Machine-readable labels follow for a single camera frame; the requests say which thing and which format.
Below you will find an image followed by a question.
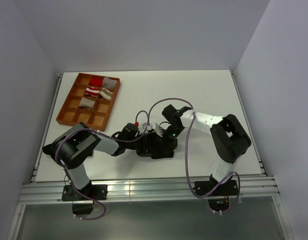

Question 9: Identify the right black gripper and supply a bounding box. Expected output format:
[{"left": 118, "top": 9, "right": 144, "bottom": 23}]
[{"left": 157, "top": 125, "right": 184, "bottom": 155}]

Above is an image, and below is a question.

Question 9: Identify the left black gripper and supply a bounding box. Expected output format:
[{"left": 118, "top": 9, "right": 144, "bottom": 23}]
[{"left": 126, "top": 133, "right": 158, "bottom": 157}]

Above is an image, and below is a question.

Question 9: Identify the beige red sock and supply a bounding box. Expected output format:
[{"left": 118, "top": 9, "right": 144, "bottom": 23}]
[{"left": 79, "top": 97, "right": 95, "bottom": 110}]

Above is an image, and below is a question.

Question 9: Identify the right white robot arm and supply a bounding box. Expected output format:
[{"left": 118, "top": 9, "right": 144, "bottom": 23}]
[{"left": 162, "top": 104, "right": 252, "bottom": 195}]

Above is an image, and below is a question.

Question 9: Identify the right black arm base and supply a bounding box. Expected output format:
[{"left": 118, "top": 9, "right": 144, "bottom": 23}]
[{"left": 194, "top": 179, "right": 240, "bottom": 213}]

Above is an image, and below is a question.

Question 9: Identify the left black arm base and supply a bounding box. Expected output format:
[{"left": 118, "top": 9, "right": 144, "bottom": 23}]
[{"left": 61, "top": 183, "right": 108, "bottom": 216}]

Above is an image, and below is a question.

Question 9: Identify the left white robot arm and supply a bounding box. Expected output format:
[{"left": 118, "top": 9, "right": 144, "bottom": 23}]
[{"left": 50, "top": 122, "right": 146, "bottom": 200}]

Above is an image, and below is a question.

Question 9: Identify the red white striped sock roll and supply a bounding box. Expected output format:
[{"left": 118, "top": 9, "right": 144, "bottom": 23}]
[{"left": 85, "top": 86, "right": 100, "bottom": 98}]

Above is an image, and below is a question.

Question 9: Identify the orange compartment tray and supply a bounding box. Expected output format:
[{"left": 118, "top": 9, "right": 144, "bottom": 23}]
[{"left": 56, "top": 72, "right": 120, "bottom": 131}]

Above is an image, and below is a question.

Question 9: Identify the beige white rolled sock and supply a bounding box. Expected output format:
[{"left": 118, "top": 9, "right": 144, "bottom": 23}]
[{"left": 99, "top": 87, "right": 113, "bottom": 101}]

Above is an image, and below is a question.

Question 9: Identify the black patterned sock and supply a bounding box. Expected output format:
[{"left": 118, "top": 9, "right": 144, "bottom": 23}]
[{"left": 42, "top": 142, "right": 94, "bottom": 161}]

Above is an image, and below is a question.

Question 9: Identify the grey rolled sock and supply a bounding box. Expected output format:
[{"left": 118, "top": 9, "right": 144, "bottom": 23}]
[{"left": 102, "top": 77, "right": 118, "bottom": 89}]

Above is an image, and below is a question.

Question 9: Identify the red rolled sock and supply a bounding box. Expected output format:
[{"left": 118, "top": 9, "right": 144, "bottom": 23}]
[{"left": 89, "top": 77, "right": 104, "bottom": 87}]

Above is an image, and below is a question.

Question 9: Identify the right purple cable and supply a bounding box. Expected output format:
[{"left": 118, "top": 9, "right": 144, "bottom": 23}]
[{"left": 147, "top": 97, "right": 242, "bottom": 213}]

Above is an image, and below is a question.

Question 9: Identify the purple cable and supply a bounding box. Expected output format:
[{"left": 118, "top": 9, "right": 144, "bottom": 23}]
[
  {"left": 147, "top": 97, "right": 242, "bottom": 213},
  {"left": 54, "top": 110, "right": 151, "bottom": 221}
]

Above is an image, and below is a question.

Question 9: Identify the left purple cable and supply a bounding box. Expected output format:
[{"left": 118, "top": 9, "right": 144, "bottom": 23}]
[{"left": 54, "top": 110, "right": 151, "bottom": 221}]

